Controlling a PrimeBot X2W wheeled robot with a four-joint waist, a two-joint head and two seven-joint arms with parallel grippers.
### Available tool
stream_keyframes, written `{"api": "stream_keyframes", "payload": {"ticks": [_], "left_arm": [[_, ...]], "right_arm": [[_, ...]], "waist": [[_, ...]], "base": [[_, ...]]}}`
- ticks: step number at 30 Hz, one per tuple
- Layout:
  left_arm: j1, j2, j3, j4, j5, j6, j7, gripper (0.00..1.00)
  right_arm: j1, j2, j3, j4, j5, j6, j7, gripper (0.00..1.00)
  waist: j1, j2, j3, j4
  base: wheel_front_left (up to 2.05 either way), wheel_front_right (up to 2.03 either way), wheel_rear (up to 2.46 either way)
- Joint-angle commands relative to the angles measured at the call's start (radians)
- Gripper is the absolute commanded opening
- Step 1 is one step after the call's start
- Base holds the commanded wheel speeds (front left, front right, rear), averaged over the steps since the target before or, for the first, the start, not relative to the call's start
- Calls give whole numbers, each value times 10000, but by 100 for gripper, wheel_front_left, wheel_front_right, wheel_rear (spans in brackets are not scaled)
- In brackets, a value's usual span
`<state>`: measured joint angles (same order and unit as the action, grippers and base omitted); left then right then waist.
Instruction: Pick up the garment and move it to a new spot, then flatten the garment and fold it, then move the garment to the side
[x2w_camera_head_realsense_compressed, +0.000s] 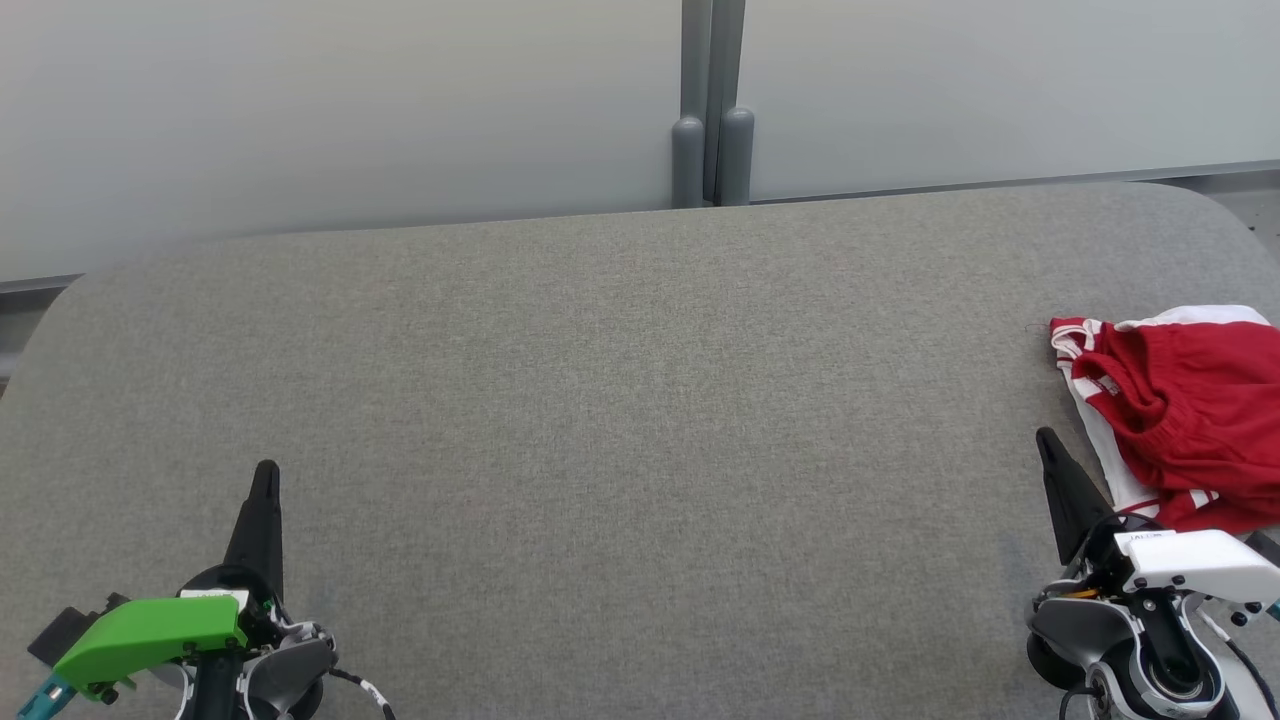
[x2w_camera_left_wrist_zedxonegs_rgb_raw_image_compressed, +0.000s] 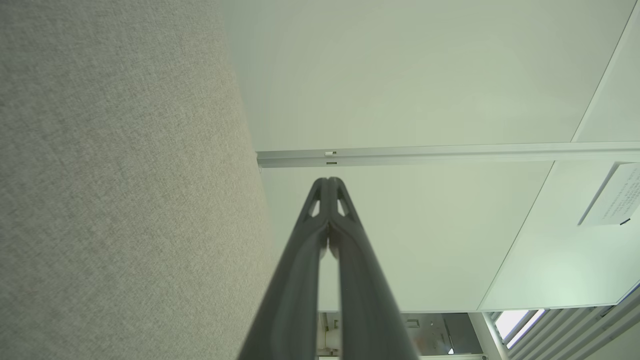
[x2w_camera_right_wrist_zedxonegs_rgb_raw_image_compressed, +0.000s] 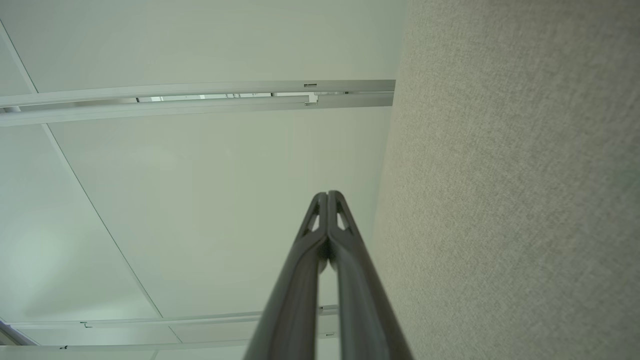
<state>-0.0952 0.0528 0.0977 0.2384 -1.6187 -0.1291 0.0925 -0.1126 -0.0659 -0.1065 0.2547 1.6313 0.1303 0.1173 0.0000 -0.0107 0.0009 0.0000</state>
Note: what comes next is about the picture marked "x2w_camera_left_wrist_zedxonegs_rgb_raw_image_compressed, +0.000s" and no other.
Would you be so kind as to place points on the white paper notice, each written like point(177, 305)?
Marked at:
point(617, 195)

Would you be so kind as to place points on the grey fabric sofa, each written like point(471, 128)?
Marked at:
point(125, 200)

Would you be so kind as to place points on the aluminium partition rail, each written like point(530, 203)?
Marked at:
point(450, 152)

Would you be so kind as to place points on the grey window blinds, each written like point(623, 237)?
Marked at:
point(560, 335)

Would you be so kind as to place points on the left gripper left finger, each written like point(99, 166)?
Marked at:
point(290, 310)

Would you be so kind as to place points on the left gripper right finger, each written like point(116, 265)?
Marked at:
point(370, 310)

